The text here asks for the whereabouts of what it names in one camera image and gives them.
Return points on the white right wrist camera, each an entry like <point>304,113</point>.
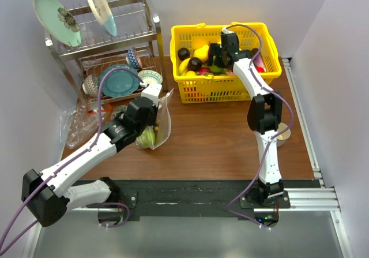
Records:
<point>225,30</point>

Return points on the mint green flower plate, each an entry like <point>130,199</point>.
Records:
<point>58,21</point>

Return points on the blue zigzag bowl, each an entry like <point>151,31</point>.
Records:
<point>133,59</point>

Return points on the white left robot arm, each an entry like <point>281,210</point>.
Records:
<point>51,193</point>

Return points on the dark mangosteen front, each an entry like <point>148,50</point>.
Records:
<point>194,64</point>

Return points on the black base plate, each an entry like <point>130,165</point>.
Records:
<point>185,198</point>

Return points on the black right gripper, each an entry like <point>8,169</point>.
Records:
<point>215,48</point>

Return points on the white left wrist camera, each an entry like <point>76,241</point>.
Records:
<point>153,92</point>

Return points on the teal scalloped plate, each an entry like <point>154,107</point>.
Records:
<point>119,84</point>

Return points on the metal dish rack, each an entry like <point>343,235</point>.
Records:
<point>138,24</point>

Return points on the yellow pear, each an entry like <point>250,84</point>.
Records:
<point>202,53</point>

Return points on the cream ceramic mug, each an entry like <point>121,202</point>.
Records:
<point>284,134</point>

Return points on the purple eggplant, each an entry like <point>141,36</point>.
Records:
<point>258,61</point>

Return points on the spare clear plastic bags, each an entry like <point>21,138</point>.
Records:
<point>77,124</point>

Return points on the cream and blue plate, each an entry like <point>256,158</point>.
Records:
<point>104,16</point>

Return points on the brown longan bunch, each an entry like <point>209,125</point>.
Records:
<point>157,125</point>

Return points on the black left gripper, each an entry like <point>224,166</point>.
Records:
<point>154,109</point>

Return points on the grey patterned bowl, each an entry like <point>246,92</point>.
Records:
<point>91,86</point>

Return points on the yellow lemon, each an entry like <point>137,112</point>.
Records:
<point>190,73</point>

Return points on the dark mangosteen back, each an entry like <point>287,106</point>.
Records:
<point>183,53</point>

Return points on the dark mangosteen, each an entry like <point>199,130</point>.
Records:
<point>183,53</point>
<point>194,64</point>

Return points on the clear polka dot zip bag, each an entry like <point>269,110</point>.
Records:
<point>165,125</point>

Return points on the green apple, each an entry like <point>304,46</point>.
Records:
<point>216,70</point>
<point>146,139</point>

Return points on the floral patterned ceramic bowl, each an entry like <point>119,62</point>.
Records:
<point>118,110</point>

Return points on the yellow plastic basket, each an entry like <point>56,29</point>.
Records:
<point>203,71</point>

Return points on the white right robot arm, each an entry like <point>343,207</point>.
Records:
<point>263,117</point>

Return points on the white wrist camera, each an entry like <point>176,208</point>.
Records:
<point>225,30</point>
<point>153,92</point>

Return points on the yellow teal patterned bowl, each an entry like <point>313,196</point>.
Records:
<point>149,76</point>

